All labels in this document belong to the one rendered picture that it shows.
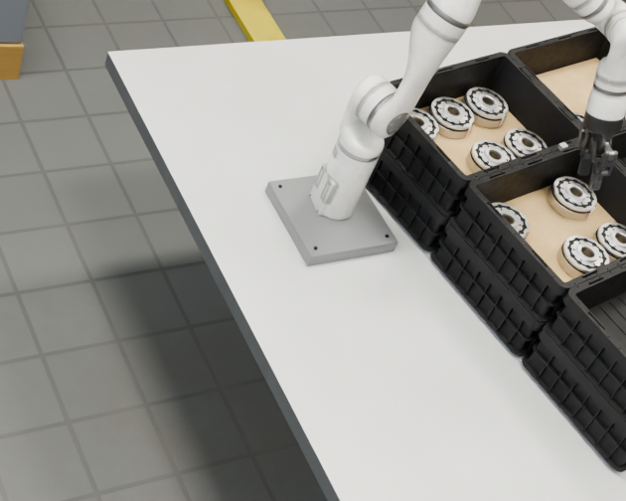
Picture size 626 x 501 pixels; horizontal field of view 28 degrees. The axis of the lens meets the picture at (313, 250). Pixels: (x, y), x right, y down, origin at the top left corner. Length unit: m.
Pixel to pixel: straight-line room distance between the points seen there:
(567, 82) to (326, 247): 0.86
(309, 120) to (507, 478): 0.96
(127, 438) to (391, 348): 0.82
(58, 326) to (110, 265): 0.26
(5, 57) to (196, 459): 1.36
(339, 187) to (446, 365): 0.42
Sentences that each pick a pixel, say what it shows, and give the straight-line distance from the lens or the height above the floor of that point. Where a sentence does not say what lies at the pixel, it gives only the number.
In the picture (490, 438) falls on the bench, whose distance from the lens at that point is 2.41.
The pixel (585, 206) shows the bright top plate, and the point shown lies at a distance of 2.72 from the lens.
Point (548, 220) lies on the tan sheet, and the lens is 2.68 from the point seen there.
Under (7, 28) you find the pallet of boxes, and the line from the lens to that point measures 3.68.
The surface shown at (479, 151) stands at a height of 0.86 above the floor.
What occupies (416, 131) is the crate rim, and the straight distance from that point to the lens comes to 2.57.
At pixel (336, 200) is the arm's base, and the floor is 0.78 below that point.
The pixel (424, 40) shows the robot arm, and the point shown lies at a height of 1.19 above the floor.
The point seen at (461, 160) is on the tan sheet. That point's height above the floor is 0.83.
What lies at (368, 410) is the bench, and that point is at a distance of 2.34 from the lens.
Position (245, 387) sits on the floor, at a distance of 3.18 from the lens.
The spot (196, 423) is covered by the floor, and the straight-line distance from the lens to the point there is 3.08.
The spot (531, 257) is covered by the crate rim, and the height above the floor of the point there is 0.92.
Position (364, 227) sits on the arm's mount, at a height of 0.73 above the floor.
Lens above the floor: 2.47
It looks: 44 degrees down
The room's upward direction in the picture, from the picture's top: 24 degrees clockwise
